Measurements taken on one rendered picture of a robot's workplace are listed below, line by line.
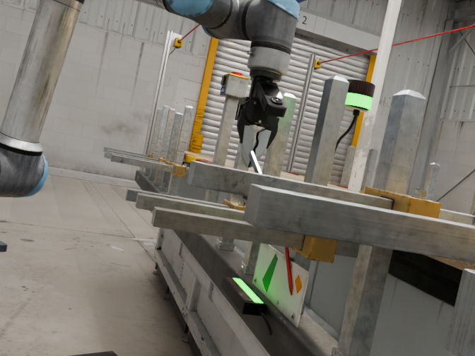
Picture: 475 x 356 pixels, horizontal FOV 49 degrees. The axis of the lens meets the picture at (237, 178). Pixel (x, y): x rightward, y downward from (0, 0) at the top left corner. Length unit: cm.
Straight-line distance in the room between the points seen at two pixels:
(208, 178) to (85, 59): 828
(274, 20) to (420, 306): 64
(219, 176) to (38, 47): 104
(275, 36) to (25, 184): 89
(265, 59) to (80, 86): 778
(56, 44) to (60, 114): 723
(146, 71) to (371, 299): 836
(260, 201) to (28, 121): 128
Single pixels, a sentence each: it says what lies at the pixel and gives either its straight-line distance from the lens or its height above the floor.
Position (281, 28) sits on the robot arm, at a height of 126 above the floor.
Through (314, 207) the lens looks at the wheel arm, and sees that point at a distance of 41.
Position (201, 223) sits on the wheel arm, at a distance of 91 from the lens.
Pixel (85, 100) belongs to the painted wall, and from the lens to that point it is 885.
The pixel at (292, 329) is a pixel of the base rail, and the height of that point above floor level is 70.
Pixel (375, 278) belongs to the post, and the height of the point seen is 84.
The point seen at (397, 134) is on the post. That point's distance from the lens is 78.
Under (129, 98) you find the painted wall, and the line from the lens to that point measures 895.
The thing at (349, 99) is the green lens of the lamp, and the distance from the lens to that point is 103.
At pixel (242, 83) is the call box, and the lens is 172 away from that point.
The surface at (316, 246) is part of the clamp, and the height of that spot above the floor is 85.
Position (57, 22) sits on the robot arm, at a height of 123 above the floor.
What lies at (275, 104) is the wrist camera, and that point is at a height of 109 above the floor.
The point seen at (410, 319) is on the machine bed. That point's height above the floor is 74.
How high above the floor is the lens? 99
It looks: 3 degrees down
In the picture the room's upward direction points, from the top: 12 degrees clockwise
